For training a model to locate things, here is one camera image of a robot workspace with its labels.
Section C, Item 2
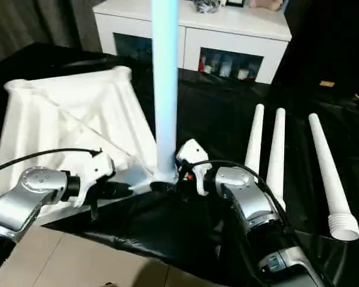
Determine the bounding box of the beige plush toy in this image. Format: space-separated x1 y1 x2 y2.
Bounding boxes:
249 0 284 11

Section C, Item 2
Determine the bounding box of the grey curtain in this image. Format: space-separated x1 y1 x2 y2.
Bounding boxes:
0 0 108 67

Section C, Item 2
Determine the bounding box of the white plastic table leg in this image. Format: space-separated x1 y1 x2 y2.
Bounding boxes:
308 113 359 241
151 0 180 184
266 108 287 212
244 103 265 175

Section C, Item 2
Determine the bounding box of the white sideboard cabinet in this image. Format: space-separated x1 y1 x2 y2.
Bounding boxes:
92 0 293 86

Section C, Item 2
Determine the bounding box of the white plastic table top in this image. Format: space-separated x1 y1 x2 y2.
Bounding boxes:
0 66 158 227

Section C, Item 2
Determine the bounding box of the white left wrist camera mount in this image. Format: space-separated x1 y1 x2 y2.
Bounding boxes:
74 151 117 207

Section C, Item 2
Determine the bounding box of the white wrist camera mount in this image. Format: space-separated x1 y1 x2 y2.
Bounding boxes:
74 151 117 207
176 138 211 197

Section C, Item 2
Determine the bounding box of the dark clutter on cabinet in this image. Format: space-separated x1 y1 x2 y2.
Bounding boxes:
193 0 221 14

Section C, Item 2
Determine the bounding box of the tall white bottle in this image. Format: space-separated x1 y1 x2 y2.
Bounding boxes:
220 58 233 77

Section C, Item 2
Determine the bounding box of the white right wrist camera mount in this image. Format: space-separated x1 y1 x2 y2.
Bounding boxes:
176 138 211 197

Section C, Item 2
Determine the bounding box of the black work mat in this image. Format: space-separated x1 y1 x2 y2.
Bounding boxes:
0 43 359 287

